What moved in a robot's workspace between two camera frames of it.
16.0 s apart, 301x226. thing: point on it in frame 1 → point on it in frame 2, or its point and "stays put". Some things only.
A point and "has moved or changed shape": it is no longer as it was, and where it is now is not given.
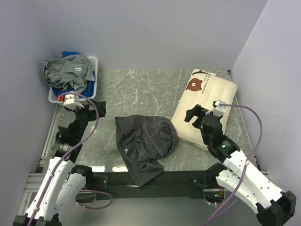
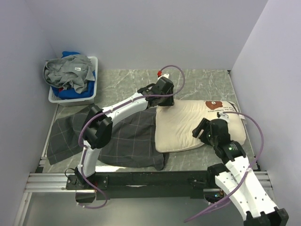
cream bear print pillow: [202, 88] → [175, 124]
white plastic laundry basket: [53, 98] stays put
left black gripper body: [84, 115] → [167, 100]
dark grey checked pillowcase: [143, 141] has moved or changed shape
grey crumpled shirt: [69, 72] stays put
